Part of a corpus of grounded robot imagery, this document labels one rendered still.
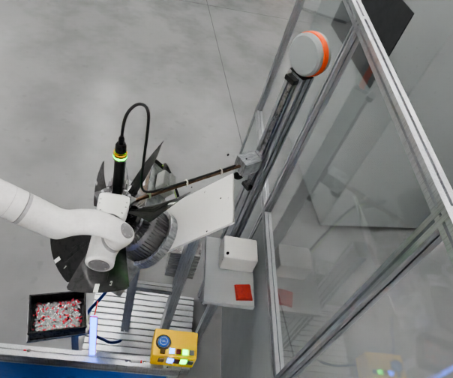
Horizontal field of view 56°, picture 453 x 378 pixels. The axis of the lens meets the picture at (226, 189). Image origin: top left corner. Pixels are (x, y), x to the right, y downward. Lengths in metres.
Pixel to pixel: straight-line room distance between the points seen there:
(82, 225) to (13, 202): 0.18
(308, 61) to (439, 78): 1.42
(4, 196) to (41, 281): 1.82
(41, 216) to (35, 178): 2.28
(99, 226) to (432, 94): 2.26
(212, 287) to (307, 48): 1.12
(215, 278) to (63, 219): 0.99
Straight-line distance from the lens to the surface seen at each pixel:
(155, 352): 1.63
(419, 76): 2.82
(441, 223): 0.97
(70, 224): 1.24
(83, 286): 1.61
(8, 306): 2.93
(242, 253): 2.03
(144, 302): 2.81
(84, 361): 1.83
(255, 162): 1.83
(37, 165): 3.60
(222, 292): 2.02
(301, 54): 1.62
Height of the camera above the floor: 2.58
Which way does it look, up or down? 46 degrees down
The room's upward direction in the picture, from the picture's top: 20 degrees clockwise
